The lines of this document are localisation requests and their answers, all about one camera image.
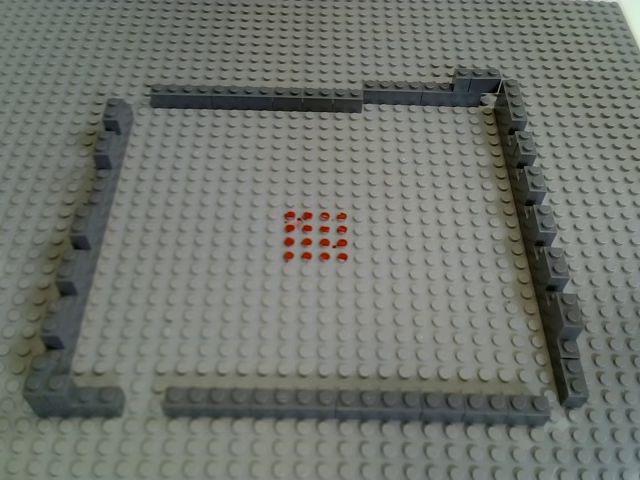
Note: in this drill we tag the red painted stud patch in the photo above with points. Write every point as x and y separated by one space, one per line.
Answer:
290 216

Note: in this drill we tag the grey studded baseplate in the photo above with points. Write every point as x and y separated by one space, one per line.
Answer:
320 325

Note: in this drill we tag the long dark grey brick wall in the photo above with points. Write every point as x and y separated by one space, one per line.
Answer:
250 98
350 406

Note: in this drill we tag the dark grey wall, raised end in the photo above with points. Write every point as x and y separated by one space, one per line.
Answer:
400 93

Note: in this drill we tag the dark grey notched brick wall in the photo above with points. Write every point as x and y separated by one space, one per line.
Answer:
546 267

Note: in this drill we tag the dark grey L-shaped brick wall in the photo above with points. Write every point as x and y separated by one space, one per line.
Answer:
75 281

